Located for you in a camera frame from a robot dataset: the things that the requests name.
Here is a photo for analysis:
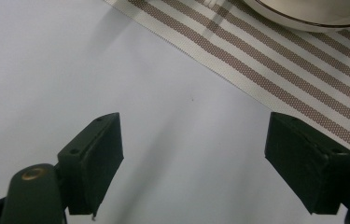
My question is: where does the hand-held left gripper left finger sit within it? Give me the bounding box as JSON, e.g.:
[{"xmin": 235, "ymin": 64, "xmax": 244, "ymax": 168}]
[{"xmin": 56, "ymin": 112, "xmax": 125, "ymax": 217}]

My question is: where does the striped woven placemat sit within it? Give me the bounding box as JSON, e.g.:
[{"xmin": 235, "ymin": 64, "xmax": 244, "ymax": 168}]
[{"xmin": 102, "ymin": 0, "xmax": 350, "ymax": 172}]

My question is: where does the white plate with dark rim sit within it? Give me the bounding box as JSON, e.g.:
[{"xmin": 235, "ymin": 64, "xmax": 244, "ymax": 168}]
[{"xmin": 242, "ymin": 0, "xmax": 350, "ymax": 34}]

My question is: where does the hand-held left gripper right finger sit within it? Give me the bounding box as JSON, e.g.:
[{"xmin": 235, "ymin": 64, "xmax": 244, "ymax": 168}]
[{"xmin": 264, "ymin": 111, "xmax": 350, "ymax": 216}]

